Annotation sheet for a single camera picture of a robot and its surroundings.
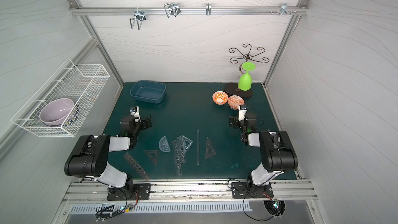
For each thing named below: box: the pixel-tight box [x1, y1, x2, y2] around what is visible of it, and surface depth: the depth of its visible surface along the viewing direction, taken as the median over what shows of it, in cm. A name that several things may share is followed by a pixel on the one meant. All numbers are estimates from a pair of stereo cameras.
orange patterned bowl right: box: [227, 94, 246, 110], surface depth 109 cm
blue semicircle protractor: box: [158, 135, 172, 153], surface depth 91 cm
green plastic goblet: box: [237, 62, 257, 92], surface depth 92 cm
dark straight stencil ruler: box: [122, 152, 151, 180], surface depth 83 cm
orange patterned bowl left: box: [211, 90, 229, 106], surface depth 111 cm
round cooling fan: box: [263, 199, 286, 219], surface depth 73 cm
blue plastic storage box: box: [129, 79, 167, 105], surface depth 116 cm
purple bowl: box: [39, 98, 75, 126], surface depth 62 cm
